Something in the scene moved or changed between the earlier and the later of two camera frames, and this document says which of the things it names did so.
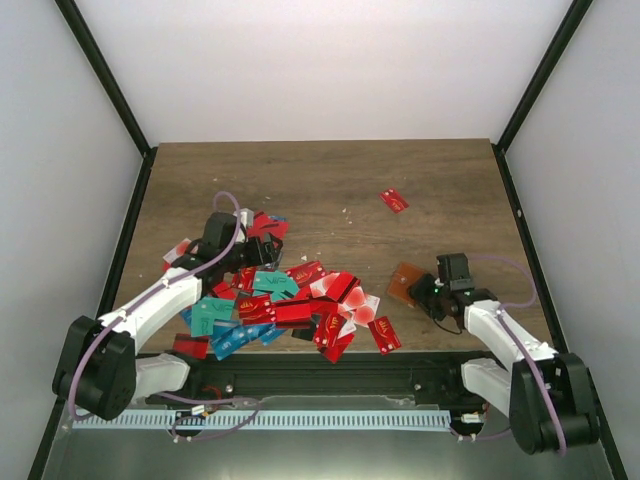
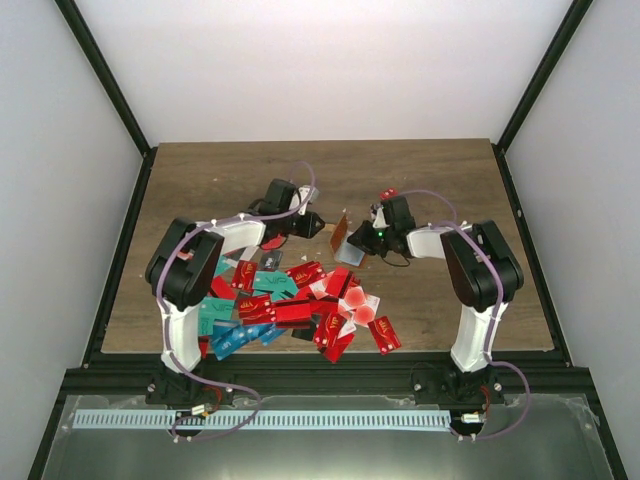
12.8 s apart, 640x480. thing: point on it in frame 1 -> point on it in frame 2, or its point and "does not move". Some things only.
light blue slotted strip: [339, 419] does not move
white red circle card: [359, 307] does not move
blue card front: [228, 336] does not move
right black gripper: [417, 291] -> [364, 233]
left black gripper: [259, 260] -> [312, 220]
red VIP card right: [384, 335] does not move
